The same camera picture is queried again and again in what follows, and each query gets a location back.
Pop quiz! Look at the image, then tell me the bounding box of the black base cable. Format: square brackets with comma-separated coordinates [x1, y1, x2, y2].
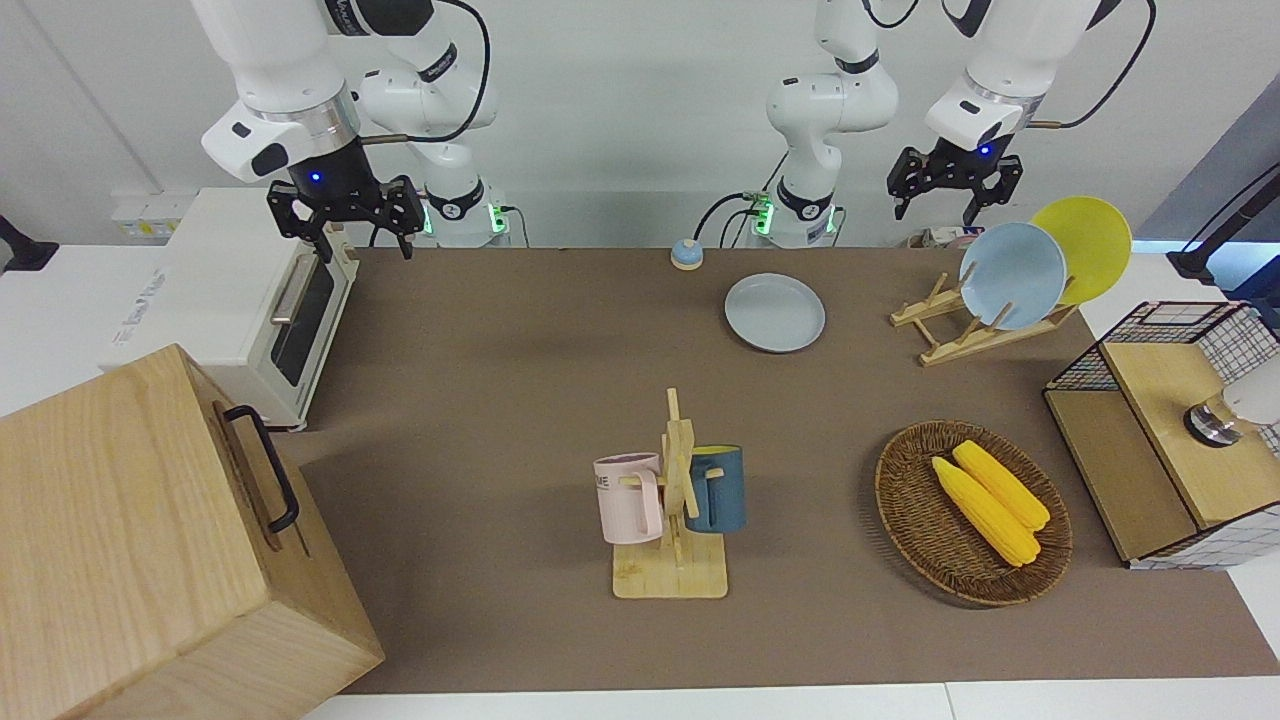
[694, 188, 773, 249]

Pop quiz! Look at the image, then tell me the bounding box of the yellow corn cob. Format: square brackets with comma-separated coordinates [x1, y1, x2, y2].
[951, 439, 1052, 532]
[931, 455, 1042, 569]

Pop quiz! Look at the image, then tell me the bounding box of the brown table mat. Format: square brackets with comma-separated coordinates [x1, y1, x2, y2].
[298, 247, 1280, 696]

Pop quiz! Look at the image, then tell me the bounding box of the yellow plate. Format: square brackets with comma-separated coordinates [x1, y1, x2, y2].
[1030, 196, 1134, 307]

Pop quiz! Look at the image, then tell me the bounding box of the black metal box handle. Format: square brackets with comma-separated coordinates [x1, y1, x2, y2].
[222, 404, 301, 534]

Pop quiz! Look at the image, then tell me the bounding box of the light blue plate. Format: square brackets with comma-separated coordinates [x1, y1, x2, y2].
[959, 222, 1070, 332]

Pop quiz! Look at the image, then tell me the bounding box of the dark blue mug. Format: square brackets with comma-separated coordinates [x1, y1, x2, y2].
[685, 445, 748, 535]

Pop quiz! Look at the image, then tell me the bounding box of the wooden plate rack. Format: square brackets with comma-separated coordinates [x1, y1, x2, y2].
[890, 270, 1080, 368]

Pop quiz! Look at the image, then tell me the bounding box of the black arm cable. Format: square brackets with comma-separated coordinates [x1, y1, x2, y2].
[358, 0, 494, 147]
[1028, 0, 1159, 132]

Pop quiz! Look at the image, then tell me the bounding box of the white wall socket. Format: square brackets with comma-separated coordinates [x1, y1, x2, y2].
[110, 192, 199, 241]

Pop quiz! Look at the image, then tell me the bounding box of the white toaster oven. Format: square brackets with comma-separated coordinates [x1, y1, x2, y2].
[100, 188, 361, 432]

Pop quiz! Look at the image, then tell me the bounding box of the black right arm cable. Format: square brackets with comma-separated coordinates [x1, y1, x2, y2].
[358, 0, 494, 147]

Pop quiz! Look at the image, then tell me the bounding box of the wire basket with wooden shelf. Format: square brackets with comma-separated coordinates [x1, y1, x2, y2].
[1042, 299, 1280, 572]

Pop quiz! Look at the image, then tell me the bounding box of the wooden mug rack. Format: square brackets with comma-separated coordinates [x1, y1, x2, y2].
[611, 387, 730, 601]

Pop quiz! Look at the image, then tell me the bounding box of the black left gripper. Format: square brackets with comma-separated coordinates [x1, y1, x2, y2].
[887, 135, 1024, 228]

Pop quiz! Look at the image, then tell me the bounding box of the black clamp stand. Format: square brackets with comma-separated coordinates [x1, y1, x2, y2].
[0, 214, 60, 274]
[1166, 164, 1280, 282]

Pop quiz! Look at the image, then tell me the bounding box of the light wooden box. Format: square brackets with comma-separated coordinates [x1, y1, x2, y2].
[0, 343, 386, 720]

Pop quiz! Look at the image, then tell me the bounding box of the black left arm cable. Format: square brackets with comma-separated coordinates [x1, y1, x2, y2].
[1028, 0, 1159, 132]

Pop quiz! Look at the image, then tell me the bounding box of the small printed cardboard box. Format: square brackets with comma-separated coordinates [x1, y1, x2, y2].
[905, 226, 987, 250]

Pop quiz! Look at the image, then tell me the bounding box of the brown wicker basket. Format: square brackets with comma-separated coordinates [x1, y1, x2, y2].
[874, 419, 1075, 608]

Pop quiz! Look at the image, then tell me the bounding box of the gray plate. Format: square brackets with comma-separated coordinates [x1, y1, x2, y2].
[724, 272, 828, 354]

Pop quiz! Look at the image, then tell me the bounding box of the pink mug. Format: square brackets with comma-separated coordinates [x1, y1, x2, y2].
[593, 452, 667, 546]

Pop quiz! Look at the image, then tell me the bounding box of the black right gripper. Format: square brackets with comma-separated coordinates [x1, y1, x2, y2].
[266, 138, 427, 264]

